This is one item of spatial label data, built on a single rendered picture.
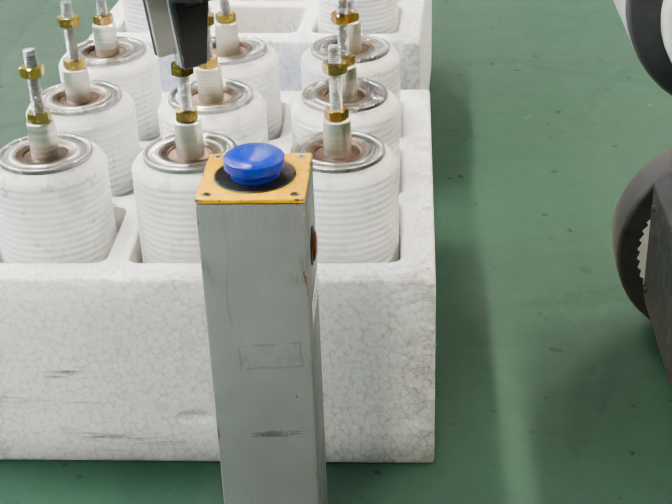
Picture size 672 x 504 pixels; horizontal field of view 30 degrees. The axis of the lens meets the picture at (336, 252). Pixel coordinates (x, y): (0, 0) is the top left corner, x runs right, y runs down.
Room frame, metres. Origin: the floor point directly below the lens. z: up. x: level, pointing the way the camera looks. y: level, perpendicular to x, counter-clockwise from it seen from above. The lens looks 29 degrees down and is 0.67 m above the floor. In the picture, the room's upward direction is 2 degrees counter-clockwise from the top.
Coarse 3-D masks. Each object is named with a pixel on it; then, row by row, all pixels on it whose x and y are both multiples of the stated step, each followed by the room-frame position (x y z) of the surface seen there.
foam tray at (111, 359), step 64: (0, 256) 0.92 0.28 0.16; (128, 256) 0.88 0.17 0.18; (0, 320) 0.85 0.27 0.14; (64, 320) 0.85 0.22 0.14; (128, 320) 0.84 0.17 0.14; (192, 320) 0.84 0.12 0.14; (320, 320) 0.83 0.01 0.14; (384, 320) 0.83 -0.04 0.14; (0, 384) 0.85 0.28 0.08; (64, 384) 0.85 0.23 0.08; (128, 384) 0.84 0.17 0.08; (192, 384) 0.84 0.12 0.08; (384, 384) 0.83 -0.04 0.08; (0, 448) 0.85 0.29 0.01; (64, 448) 0.85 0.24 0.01; (128, 448) 0.84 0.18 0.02; (192, 448) 0.84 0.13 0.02; (384, 448) 0.83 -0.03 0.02
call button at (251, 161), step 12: (252, 144) 0.75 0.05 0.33; (264, 144) 0.75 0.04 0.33; (228, 156) 0.74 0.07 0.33; (240, 156) 0.74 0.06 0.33; (252, 156) 0.73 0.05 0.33; (264, 156) 0.73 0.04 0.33; (276, 156) 0.73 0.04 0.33; (228, 168) 0.73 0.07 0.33; (240, 168) 0.72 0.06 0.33; (252, 168) 0.72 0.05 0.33; (264, 168) 0.72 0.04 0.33; (276, 168) 0.73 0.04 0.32; (240, 180) 0.73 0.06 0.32; (252, 180) 0.72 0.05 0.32; (264, 180) 0.73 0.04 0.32
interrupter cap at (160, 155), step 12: (204, 132) 0.95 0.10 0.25; (156, 144) 0.93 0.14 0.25; (168, 144) 0.93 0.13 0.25; (204, 144) 0.93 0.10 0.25; (216, 144) 0.93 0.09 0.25; (228, 144) 0.93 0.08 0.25; (144, 156) 0.91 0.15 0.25; (156, 156) 0.91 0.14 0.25; (168, 156) 0.91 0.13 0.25; (204, 156) 0.91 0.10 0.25; (156, 168) 0.89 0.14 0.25; (168, 168) 0.88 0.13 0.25; (180, 168) 0.88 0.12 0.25; (192, 168) 0.88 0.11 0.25; (204, 168) 0.88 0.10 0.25
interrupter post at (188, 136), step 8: (200, 120) 0.92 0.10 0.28; (176, 128) 0.91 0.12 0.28; (184, 128) 0.91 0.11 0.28; (192, 128) 0.91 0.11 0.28; (200, 128) 0.91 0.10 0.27; (176, 136) 0.91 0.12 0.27; (184, 136) 0.91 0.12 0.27; (192, 136) 0.91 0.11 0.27; (200, 136) 0.91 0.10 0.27; (176, 144) 0.91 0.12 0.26; (184, 144) 0.91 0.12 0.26; (192, 144) 0.91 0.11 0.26; (200, 144) 0.91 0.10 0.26; (184, 152) 0.91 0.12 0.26; (192, 152) 0.91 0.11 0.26; (200, 152) 0.91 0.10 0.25
